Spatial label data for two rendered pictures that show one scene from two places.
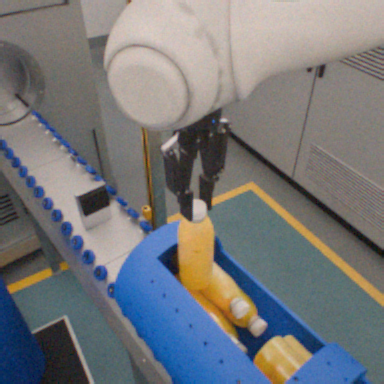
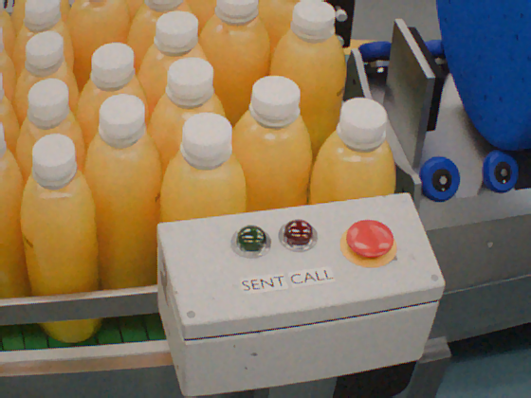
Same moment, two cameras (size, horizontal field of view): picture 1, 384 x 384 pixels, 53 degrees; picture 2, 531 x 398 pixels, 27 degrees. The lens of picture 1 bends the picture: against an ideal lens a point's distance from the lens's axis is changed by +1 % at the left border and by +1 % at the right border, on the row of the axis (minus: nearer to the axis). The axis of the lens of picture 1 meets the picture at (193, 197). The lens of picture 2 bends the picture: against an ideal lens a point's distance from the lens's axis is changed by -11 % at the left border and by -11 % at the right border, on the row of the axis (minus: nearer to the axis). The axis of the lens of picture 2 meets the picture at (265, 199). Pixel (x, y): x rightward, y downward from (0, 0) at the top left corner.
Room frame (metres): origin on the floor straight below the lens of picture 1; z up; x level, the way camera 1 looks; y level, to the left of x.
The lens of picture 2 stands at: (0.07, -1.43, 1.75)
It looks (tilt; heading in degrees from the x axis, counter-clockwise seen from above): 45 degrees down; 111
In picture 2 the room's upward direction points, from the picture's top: 6 degrees clockwise
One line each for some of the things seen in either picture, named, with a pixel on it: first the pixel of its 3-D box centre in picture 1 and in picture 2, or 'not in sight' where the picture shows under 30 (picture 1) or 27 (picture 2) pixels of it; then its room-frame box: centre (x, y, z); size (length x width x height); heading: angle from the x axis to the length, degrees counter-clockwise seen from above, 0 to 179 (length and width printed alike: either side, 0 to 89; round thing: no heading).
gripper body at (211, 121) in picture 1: (196, 122); not in sight; (0.52, 0.00, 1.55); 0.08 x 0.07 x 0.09; 129
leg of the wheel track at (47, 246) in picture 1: (43, 236); not in sight; (1.41, 0.81, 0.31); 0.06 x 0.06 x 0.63; 39
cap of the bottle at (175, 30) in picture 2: not in sight; (176, 28); (-0.32, -0.68, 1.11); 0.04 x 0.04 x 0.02
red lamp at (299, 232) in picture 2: not in sight; (299, 231); (-0.12, -0.85, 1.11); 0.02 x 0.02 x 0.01
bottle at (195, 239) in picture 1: (195, 247); not in sight; (0.52, 0.00, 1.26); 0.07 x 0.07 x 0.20
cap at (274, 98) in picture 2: not in sight; (275, 97); (-0.20, -0.73, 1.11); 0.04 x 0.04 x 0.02
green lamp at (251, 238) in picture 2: not in sight; (251, 237); (-0.15, -0.88, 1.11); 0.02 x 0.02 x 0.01
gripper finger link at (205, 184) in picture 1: (205, 192); not in sight; (0.53, -0.02, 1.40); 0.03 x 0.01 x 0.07; 39
